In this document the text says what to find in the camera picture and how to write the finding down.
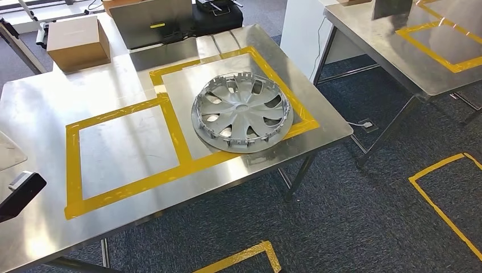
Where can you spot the steel workbench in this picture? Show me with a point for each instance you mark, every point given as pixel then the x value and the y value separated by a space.
pixel 124 150

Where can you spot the silver metal wheel part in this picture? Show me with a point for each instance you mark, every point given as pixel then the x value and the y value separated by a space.
pixel 241 109

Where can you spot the white small device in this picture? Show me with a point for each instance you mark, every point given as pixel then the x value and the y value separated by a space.
pixel 41 36

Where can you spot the black bag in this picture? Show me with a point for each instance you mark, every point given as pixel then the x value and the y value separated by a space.
pixel 218 20

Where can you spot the brown cardboard box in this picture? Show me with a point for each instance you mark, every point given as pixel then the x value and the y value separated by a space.
pixel 75 43

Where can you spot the dark flat panel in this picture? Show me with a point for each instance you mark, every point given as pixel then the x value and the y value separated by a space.
pixel 391 9

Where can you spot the steel table leg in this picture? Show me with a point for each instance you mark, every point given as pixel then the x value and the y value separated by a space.
pixel 83 265

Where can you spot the black metal pole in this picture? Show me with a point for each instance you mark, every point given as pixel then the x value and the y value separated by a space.
pixel 22 47

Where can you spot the brown round object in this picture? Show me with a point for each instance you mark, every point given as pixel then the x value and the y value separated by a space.
pixel 107 5

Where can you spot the steel frame table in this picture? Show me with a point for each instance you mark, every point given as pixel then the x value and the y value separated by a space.
pixel 369 45

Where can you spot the grey laptop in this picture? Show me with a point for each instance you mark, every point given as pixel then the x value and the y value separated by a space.
pixel 150 20

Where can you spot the black floor socket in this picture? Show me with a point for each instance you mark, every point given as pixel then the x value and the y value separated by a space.
pixel 368 125

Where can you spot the yellow bench tape marking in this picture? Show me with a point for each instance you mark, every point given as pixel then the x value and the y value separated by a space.
pixel 433 54

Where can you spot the yellow floor tape square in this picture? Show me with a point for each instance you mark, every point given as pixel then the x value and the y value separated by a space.
pixel 436 207
pixel 271 254

